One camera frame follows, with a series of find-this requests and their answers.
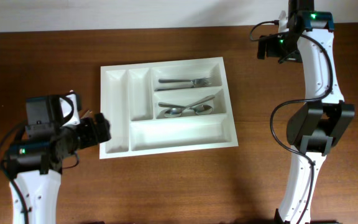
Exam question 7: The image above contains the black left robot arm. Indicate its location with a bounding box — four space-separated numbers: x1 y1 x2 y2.
0 92 111 223

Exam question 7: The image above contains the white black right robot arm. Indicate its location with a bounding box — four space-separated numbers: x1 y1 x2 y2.
250 0 355 223

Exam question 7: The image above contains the steel fork with long handle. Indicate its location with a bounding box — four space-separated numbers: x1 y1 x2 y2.
158 77 212 86

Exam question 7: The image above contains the large steel spoon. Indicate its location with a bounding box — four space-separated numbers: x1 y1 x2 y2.
158 103 213 117

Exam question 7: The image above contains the steel fork crosswise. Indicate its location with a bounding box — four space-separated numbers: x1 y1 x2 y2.
154 82 212 91

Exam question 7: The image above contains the white plastic cutlery tray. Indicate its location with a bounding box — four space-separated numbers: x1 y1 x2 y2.
99 57 238 159

